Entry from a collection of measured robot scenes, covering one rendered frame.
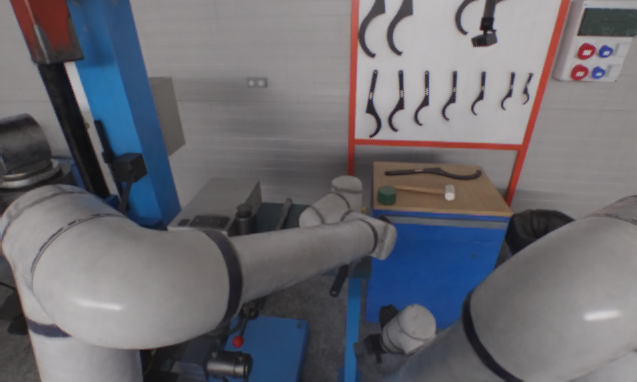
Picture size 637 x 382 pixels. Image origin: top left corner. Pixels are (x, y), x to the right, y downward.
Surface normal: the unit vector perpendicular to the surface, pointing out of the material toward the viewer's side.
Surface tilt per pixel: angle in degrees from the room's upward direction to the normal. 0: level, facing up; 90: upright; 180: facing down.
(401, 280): 90
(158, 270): 40
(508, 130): 90
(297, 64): 90
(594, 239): 17
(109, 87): 90
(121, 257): 21
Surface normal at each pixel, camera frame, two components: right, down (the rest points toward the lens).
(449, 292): -0.14, 0.48
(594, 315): -0.37, -0.04
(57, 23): 0.87, 0.22
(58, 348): 0.13, 0.33
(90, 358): 0.62, 0.31
